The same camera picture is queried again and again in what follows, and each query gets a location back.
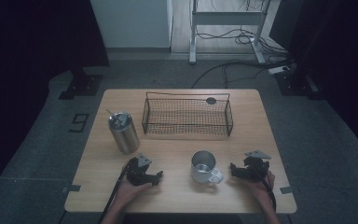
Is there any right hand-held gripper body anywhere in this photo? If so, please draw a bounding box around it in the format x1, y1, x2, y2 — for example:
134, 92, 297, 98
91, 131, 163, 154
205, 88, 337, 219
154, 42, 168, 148
243, 149, 272, 183

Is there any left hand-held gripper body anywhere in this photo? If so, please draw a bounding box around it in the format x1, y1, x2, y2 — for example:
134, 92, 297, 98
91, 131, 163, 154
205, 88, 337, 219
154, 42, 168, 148
125, 152, 153, 187

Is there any silver metal mug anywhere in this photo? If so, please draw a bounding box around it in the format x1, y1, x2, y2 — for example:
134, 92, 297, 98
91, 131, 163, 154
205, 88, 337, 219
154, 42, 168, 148
190, 149, 225, 185

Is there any steel tumbler with lid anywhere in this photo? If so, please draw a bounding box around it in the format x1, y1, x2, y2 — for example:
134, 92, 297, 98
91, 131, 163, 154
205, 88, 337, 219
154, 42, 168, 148
107, 111, 141, 155

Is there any wire mesh basket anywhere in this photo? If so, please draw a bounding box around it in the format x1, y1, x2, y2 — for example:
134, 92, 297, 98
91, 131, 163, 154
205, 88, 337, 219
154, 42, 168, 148
141, 91, 234, 137

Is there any metal straw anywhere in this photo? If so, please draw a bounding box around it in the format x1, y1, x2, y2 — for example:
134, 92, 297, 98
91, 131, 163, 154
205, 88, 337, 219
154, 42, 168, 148
105, 108, 119, 123

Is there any person's right hand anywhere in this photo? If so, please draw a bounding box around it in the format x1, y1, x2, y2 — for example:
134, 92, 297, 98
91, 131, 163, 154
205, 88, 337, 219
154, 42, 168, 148
244, 170, 276, 204

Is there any person's left hand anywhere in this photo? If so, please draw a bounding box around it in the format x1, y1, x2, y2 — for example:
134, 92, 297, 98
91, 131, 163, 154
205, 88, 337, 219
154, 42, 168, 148
117, 178, 154, 208

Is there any black stand base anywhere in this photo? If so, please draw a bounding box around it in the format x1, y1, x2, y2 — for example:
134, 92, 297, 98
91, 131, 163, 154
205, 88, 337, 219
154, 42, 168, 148
58, 66, 104, 101
274, 68, 322, 98

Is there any white power strip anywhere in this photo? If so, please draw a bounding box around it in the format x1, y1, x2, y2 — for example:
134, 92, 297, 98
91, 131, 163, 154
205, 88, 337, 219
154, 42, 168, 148
267, 64, 292, 76

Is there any dark curtain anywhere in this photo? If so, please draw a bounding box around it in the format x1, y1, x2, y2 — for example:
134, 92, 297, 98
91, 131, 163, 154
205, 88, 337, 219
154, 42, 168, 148
268, 0, 358, 164
0, 0, 111, 207

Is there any right hand-held gripper black cable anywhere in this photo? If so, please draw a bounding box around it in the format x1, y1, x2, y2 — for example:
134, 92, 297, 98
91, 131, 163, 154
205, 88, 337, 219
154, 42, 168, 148
251, 165, 278, 213

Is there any hand-held gripper black cable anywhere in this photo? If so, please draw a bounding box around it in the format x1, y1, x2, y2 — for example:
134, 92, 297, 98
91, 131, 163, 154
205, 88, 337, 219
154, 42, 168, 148
98, 159, 131, 224
251, 165, 278, 213

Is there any left hand-held gripper black cable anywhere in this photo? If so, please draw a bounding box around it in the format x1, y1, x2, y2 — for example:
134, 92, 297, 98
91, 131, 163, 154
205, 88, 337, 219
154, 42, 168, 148
98, 159, 131, 224

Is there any long black floor cable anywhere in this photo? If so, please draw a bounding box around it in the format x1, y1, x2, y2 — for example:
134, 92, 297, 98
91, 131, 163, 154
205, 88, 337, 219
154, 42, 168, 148
190, 58, 294, 90

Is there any bundle of black floor cables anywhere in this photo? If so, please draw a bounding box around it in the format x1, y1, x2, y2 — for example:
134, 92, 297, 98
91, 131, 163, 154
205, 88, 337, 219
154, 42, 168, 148
195, 27, 289, 58

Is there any white desk frame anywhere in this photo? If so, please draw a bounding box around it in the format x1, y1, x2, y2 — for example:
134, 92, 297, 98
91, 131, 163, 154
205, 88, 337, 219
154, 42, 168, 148
188, 0, 273, 65

